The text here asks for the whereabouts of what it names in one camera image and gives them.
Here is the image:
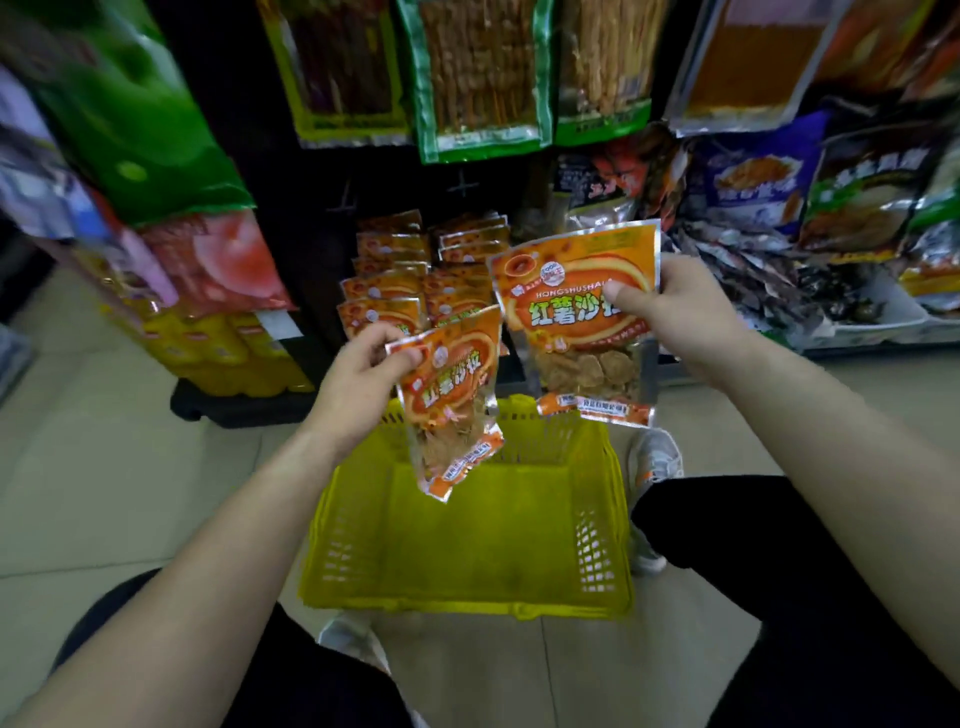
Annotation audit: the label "person's right hand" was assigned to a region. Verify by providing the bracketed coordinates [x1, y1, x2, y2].
[603, 253, 751, 384]

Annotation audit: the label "person's left hand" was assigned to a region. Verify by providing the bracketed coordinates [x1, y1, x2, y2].
[303, 322, 425, 459]

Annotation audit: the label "yellow plastic shopping basket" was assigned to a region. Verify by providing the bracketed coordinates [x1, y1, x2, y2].
[298, 395, 635, 622]

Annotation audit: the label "person's right forearm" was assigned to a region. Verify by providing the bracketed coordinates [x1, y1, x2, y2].
[712, 337, 960, 695]

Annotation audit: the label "person's left forearm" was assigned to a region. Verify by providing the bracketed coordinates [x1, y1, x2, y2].
[7, 427, 354, 728]

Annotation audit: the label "person's white right shoe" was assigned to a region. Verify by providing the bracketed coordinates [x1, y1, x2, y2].
[628, 427, 685, 575]

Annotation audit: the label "person's white shoe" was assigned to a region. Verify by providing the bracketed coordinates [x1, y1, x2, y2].
[318, 611, 391, 673]
[628, 427, 685, 575]

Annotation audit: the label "blue printed snack bag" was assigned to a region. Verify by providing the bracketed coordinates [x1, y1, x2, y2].
[678, 110, 830, 238]

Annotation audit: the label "green vegetable snack packet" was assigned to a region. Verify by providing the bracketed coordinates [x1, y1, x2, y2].
[798, 123, 943, 265]

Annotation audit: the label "person's white left shoe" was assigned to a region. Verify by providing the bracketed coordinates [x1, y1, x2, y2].
[318, 611, 391, 673]

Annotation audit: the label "green stick snack packet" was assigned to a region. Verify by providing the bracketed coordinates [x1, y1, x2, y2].
[553, 0, 673, 148]

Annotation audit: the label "person's black trousers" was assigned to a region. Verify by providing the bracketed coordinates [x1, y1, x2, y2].
[52, 473, 960, 728]

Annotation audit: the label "pile of small white packets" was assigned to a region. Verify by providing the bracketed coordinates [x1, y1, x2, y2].
[667, 221, 834, 350]

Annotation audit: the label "white price card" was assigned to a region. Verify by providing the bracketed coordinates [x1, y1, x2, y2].
[254, 309, 305, 343]

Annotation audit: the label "black base plinth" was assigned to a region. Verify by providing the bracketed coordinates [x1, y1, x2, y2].
[170, 378, 320, 430]

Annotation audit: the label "hanging yellow red-label packets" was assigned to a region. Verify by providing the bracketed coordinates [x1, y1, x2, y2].
[71, 247, 316, 399]

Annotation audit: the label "pink peach print bag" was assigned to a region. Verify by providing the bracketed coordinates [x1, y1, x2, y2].
[138, 209, 298, 318]

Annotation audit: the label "translucent plastic tray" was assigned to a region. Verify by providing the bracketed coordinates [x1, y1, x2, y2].
[806, 273, 931, 352]

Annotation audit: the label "brown clear flat packet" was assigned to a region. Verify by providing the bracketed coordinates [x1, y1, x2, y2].
[663, 0, 853, 139]

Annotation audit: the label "green-bordered skewer packet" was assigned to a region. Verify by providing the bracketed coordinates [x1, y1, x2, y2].
[397, 0, 556, 165]

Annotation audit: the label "yellow-edged dark stick packet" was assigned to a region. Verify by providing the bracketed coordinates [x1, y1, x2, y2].
[257, 0, 414, 149]

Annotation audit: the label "green apple print bag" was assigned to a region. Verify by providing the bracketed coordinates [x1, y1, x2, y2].
[0, 0, 256, 229]

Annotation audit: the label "white printed sack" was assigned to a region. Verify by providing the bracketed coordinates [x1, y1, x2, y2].
[0, 322, 35, 403]

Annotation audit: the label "cartoon print packet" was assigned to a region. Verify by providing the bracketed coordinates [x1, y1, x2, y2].
[0, 63, 114, 241]

